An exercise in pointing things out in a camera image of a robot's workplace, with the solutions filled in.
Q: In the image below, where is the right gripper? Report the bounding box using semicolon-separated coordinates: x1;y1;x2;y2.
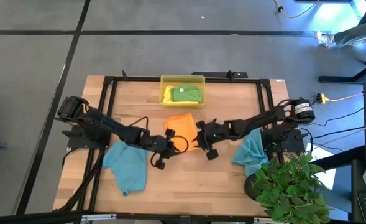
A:
196;120;233;161

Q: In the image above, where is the yellow extension cord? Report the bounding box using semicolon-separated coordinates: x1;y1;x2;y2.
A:
316;91;365;105

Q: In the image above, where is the white floor cable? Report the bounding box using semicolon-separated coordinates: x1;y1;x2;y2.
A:
311;117;366;147

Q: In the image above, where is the teal microfiber towel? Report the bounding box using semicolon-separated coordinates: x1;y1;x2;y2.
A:
231;128;270;178

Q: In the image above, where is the yellow microfiber towel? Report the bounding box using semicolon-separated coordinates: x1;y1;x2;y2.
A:
162;85;199;105

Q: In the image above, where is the black table frame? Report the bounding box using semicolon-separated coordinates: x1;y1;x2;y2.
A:
53;70;306;224

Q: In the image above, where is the beige floor cable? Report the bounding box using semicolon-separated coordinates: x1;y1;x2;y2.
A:
273;0;321;19

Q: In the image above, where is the black floor cable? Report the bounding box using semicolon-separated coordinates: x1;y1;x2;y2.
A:
306;107;365;128

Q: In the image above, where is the yellow plastic bin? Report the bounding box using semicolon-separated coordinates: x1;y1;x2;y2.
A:
159;74;206;109

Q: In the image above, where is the orange microfiber towel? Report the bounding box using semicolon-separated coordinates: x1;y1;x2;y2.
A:
163;112;199;152

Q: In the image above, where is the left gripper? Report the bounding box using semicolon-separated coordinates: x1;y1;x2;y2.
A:
140;129;176;170

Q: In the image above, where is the blue microfiber towel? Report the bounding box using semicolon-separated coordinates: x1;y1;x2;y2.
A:
101;139;149;197

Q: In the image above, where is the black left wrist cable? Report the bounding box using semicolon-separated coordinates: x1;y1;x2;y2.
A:
172;135;190;154

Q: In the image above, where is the person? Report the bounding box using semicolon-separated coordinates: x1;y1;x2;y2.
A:
314;18;366;48

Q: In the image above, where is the black clamp mount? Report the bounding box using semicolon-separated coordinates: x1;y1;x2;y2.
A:
191;70;249;79

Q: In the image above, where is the green microfiber towel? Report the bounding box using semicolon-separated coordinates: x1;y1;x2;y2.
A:
172;83;204;103

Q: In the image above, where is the green potted plant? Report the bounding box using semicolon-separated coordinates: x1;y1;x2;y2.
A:
244;152;331;223

